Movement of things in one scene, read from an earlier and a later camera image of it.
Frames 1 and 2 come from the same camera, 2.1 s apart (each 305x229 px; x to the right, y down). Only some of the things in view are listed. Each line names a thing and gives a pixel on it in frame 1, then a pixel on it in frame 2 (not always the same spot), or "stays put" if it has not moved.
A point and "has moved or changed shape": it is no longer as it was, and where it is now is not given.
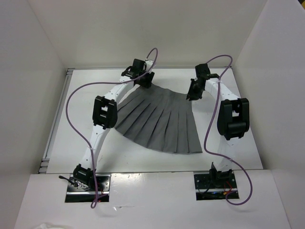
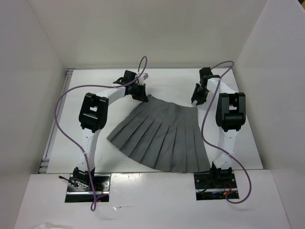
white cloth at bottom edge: x=45 y=226 stays put
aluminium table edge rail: x=45 y=165 stays put
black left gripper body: x=145 y=80 -> x=137 y=91
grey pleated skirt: x=159 y=119 has moved or changed shape
